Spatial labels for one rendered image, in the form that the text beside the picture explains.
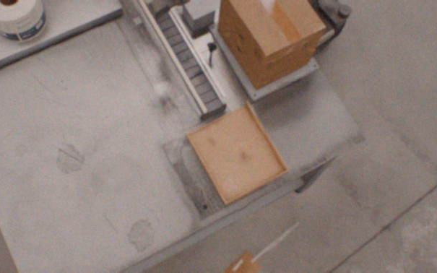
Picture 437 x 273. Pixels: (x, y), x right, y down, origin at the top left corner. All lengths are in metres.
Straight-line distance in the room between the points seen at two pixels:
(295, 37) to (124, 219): 0.85
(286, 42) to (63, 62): 0.86
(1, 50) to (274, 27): 1.02
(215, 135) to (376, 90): 1.41
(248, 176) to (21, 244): 0.82
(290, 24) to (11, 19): 0.98
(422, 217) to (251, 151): 1.31
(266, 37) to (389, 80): 1.50
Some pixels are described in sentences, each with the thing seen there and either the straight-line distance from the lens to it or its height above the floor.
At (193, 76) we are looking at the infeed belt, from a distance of 1.95.
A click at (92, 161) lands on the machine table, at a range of 1.90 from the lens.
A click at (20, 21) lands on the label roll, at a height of 1.01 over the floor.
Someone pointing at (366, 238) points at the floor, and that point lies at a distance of 2.81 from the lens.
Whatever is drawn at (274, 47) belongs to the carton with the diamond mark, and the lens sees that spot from 1.76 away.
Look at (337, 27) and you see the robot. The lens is 2.93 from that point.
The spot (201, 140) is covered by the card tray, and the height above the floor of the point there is 0.83.
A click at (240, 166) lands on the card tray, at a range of 1.88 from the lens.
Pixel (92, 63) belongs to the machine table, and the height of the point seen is 0.83.
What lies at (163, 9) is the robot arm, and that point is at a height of 1.21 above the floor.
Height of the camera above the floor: 2.62
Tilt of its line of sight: 70 degrees down
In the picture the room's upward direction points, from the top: 8 degrees clockwise
